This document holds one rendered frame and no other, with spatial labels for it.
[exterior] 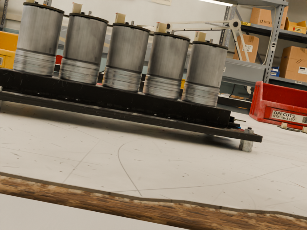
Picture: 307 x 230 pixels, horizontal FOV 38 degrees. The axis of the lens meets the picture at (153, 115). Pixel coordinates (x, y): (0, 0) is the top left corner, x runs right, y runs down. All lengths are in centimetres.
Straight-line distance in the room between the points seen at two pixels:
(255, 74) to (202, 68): 239
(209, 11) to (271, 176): 465
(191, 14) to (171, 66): 452
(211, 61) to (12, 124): 14
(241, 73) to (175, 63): 238
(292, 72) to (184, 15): 124
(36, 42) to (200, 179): 15
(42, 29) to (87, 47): 3
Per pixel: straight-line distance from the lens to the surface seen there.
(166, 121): 25
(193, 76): 30
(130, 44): 28
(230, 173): 19
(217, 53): 30
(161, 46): 29
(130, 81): 29
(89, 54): 28
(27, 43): 28
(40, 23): 28
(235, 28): 311
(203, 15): 482
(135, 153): 19
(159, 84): 29
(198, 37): 31
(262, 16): 441
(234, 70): 266
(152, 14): 480
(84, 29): 28
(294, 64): 454
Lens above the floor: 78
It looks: 5 degrees down
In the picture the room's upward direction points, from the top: 11 degrees clockwise
